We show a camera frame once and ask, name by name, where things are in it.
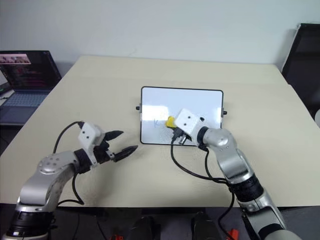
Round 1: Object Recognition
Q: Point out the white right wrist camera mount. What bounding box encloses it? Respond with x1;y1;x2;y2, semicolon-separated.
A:
174;108;206;139

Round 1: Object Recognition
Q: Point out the dark rounded shape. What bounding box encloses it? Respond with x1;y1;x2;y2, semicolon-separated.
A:
190;211;221;240
129;215;161;240

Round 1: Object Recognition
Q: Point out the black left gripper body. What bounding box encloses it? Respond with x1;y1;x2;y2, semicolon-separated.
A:
92;138;116;165

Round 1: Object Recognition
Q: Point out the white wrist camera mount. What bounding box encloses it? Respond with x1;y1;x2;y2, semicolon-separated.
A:
77;122;106;168
174;108;206;139

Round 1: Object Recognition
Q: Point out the yellow whiteboard eraser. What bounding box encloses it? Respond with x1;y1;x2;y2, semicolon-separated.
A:
164;115;178;129

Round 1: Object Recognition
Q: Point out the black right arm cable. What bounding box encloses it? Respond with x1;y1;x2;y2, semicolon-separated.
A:
170;128;242;240

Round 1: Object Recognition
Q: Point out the open blue laptop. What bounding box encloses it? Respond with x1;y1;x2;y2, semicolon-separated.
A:
0;50;63;126

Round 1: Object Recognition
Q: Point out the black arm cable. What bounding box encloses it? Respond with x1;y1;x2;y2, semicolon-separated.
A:
170;128;242;240
53;120;86;207

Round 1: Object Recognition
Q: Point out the small black-framed whiteboard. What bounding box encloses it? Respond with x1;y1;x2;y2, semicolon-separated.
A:
135;86;229;146

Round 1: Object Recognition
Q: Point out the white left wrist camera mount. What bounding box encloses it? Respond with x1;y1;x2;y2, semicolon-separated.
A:
77;122;106;168

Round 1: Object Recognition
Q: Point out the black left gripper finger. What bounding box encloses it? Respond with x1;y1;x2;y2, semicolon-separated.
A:
103;130;125;143
107;145;139;163

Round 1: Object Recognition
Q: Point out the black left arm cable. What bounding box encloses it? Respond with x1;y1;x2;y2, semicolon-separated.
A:
53;120;86;207

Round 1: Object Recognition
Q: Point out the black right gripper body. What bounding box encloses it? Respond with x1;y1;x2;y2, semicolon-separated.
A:
172;128;194;147

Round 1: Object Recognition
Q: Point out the black chair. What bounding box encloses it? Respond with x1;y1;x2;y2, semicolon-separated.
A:
281;22;320;119

